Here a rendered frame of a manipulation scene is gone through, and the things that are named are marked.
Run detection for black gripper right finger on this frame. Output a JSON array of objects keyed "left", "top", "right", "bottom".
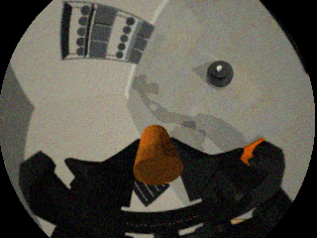
[{"left": 170, "top": 136, "right": 245, "bottom": 201}]

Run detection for orange cylinder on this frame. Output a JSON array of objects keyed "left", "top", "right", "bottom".
[{"left": 134, "top": 124, "right": 183, "bottom": 185}]

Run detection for black round pedestal with silver shaft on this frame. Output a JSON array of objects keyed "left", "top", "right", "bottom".
[{"left": 207, "top": 60, "right": 234, "bottom": 87}]

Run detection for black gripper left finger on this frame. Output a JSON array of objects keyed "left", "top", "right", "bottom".
[{"left": 64, "top": 139, "right": 140, "bottom": 207}]

